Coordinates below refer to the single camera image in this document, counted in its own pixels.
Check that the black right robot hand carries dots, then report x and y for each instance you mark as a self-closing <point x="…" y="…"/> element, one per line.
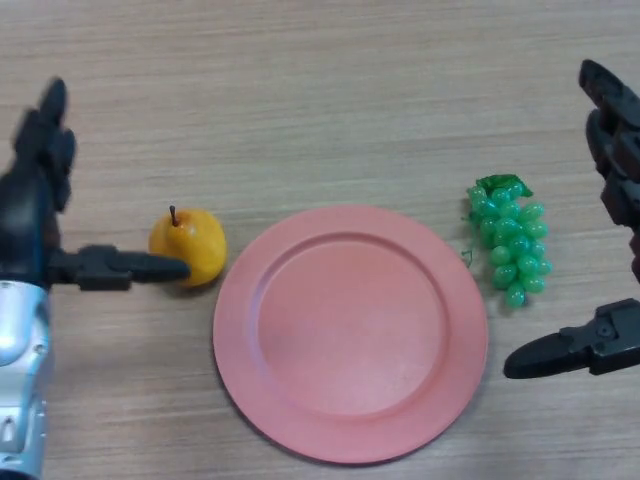
<point x="617" y="150"/>

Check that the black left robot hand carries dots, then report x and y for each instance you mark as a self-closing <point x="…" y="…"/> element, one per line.
<point x="25" y="220"/>

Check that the yellow pear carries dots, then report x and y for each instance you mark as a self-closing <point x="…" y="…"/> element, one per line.
<point x="195" y="235"/>

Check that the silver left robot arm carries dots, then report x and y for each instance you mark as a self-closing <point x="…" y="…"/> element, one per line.
<point x="20" y="375"/>

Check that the pink round plate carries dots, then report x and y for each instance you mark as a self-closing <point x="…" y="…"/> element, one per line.
<point x="350" y="340"/>

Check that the green grape bunch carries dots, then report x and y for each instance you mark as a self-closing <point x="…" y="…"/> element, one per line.
<point x="515" y="240"/>

